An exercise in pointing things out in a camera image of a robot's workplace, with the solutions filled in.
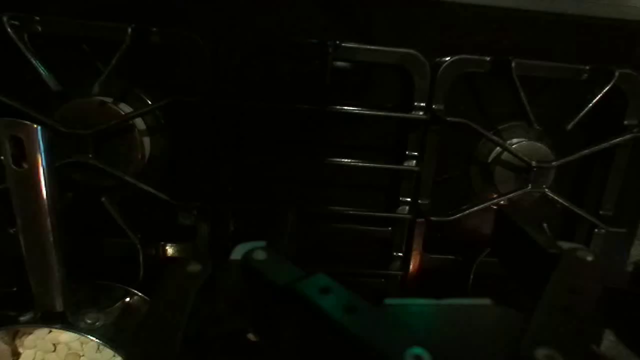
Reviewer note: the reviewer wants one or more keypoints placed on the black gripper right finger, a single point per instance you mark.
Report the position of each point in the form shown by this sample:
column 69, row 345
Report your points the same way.
column 567, row 300

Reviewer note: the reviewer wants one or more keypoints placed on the black gas stove top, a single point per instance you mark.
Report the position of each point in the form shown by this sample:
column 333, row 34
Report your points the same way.
column 266, row 167

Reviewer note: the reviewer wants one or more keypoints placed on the cooked beans in pan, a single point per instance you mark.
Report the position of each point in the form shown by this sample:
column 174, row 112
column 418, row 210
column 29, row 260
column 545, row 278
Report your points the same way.
column 46, row 345

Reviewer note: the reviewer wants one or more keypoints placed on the black cast iron stove grate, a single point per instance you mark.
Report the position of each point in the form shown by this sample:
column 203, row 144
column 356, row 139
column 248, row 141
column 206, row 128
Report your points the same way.
column 373, row 163
column 586, row 152
column 126, row 180

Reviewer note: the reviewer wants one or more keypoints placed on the round gas burner cap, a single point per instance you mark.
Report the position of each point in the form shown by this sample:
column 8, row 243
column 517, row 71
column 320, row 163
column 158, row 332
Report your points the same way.
column 517, row 161
column 120, row 136

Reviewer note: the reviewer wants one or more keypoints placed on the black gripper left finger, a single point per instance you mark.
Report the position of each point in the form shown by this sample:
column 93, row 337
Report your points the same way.
column 320, row 288

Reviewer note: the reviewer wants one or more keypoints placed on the black frying pan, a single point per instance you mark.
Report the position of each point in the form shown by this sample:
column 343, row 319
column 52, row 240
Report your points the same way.
column 31, row 220

